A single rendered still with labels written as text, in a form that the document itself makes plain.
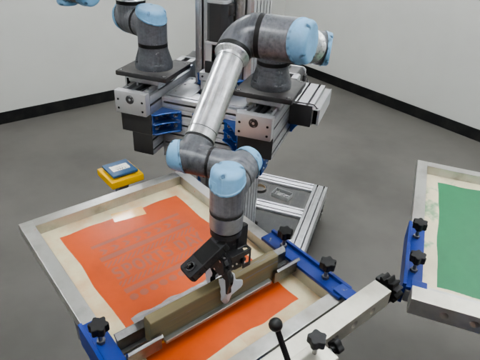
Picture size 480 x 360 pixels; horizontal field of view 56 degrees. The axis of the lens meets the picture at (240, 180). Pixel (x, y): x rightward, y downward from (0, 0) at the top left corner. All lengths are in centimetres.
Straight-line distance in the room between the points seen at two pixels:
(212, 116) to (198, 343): 54
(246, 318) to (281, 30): 73
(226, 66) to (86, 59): 370
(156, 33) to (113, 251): 86
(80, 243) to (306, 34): 87
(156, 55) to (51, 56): 290
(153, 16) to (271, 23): 70
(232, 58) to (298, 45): 17
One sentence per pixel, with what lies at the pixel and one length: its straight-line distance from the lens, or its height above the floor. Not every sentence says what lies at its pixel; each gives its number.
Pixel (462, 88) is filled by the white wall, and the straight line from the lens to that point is 486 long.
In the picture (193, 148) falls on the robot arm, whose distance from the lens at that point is 105.
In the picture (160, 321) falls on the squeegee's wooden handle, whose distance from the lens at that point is 105.
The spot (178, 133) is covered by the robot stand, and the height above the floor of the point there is 102.
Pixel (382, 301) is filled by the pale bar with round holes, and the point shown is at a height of 102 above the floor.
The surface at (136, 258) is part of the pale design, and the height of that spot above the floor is 96.
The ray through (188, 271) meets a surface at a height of 115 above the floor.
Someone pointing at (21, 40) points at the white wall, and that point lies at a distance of 458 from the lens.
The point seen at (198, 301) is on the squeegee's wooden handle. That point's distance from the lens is 109.
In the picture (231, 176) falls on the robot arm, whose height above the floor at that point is 137.
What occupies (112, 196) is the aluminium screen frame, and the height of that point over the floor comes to 99.
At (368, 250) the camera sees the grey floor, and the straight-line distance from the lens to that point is 301.
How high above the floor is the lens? 184
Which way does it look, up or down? 32 degrees down
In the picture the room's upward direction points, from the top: 3 degrees clockwise
